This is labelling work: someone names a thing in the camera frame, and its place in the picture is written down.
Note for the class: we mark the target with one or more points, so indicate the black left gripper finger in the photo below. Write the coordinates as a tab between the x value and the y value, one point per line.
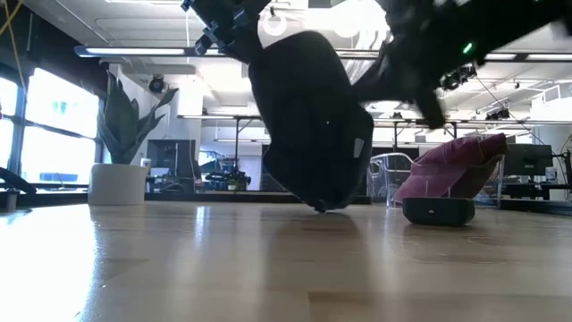
248	42

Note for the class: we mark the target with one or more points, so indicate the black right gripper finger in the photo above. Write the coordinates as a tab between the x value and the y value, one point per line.
375	85

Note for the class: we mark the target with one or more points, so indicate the blue denim baseball cap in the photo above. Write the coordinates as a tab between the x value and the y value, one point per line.
308	125

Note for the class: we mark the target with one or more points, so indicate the large black ceiling spotlight cluster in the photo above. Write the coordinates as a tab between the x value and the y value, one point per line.
456	78

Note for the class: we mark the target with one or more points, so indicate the clear plastic bin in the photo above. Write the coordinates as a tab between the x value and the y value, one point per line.
384	179

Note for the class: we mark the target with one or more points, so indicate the black dome ceiling fixture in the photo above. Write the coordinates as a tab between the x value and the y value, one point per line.
156	84

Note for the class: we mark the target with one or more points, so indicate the overhead beam with light strips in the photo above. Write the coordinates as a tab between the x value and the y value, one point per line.
134	51

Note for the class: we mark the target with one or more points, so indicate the small black ceiling spotlight cluster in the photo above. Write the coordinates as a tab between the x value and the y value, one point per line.
498	114

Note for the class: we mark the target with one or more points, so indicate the background robot station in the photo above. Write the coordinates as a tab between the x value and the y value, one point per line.
228	179

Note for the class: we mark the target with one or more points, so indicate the small black box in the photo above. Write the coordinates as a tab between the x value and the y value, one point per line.
438	211

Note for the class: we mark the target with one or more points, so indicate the wide black computer monitor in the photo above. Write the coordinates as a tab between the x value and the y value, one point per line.
527	158

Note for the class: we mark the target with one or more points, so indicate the green plant in white pot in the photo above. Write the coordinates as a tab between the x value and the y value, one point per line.
118	183

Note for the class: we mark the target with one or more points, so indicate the black aluminium table frame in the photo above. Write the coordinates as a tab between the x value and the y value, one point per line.
201	197

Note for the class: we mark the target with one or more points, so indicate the large window with dark frame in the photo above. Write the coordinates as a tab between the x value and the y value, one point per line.
58	134

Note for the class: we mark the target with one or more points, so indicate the black diagonal frame brace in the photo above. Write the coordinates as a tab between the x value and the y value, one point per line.
18	181

